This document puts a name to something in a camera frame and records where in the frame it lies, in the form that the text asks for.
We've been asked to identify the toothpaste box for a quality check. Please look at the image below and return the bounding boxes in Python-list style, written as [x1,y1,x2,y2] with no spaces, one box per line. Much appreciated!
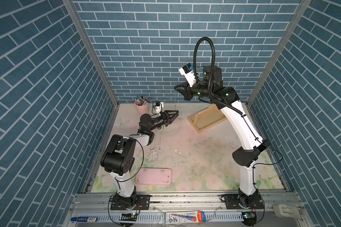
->
[165,211,207,224]

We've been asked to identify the pink pen holder cup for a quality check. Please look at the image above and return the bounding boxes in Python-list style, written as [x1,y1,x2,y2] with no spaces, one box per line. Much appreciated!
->
[135,100,149,115]

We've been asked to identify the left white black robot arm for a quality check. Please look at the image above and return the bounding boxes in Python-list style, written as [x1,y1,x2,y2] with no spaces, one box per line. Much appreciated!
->
[100,110,179,200]

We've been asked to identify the pink plastic tray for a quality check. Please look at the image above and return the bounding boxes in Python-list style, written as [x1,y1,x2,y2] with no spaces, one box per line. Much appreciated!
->
[135,168,172,186]

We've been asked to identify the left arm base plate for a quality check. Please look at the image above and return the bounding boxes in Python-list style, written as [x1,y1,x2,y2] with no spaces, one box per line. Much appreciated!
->
[110,194,150,211]

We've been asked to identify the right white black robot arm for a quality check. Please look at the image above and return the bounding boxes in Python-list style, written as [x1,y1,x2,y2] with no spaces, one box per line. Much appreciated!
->
[174,37,270,208]

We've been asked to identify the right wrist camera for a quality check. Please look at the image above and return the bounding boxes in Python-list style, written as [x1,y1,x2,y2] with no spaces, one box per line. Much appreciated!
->
[179,63,197,88]

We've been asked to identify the wooden jewelry display stand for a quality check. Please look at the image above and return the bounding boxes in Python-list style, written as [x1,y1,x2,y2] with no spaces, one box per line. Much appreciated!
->
[188,104,227,134]

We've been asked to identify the pens in cup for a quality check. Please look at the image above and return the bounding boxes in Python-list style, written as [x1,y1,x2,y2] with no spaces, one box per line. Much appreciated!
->
[135,96,148,106]

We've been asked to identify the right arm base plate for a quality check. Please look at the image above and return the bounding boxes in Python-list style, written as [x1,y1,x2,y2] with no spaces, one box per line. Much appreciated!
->
[220,192,265,210]

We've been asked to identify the white plastic bracket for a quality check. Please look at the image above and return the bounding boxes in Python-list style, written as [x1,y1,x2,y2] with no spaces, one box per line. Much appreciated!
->
[273,204,301,218]

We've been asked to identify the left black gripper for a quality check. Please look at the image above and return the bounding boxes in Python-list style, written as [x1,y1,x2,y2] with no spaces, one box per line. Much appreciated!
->
[148,113,178,133]

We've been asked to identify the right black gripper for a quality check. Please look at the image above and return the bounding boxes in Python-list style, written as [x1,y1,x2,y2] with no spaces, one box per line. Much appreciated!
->
[174,83,212,104]

